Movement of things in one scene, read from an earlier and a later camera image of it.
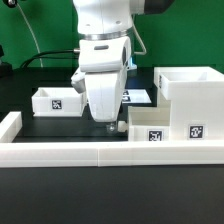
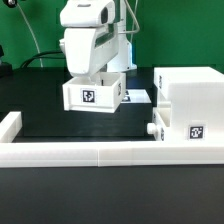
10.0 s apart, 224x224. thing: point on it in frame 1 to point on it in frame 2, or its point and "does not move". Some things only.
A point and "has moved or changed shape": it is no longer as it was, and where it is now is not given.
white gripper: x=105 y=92 to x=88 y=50
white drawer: x=150 y=123 has moved or changed shape
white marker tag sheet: x=134 y=96 does not move
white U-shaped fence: x=15 y=153 does not move
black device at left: x=6 y=69 does not move
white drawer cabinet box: x=196 y=95 does not move
